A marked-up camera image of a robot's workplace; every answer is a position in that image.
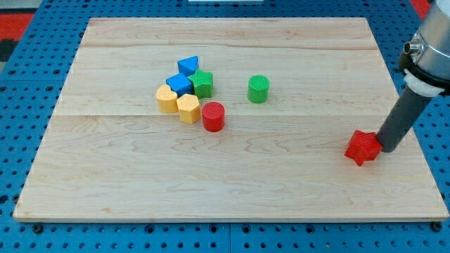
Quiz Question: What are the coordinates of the red star block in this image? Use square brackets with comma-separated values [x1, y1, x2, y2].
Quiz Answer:
[344, 130, 383, 167]

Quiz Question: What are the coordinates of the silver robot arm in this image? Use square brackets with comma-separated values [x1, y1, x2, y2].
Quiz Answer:
[398, 0, 449, 96]

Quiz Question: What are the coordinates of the red cylinder block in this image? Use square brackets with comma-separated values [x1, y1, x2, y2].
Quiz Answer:
[202, 102, 225, 132]

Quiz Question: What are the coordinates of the yellow pentagon block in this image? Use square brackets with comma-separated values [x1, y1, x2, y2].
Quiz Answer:
[176, 94, 200, 124]

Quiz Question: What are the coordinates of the green star block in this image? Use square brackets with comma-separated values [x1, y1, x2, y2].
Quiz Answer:
[187, 69, 214, 99]

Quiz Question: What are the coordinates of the green cylinder block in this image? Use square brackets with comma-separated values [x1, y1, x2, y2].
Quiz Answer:
[247, 74, 270, 103]

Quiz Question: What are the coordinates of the blue cube block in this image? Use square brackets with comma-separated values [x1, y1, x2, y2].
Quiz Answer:
[166, 73, 193, 97]

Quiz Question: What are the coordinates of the yellow heart block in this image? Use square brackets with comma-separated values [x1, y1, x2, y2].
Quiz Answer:
[155, 84, 178, 113]

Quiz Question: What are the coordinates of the light wooden board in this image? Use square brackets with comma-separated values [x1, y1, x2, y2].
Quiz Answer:
[13, 18, 449, 223]

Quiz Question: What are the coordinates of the blue triangle block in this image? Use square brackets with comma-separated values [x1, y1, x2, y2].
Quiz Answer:
[177, 56, 199, 76]

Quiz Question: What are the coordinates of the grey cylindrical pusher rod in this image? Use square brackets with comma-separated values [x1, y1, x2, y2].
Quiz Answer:
[376, 86, 432, 153]

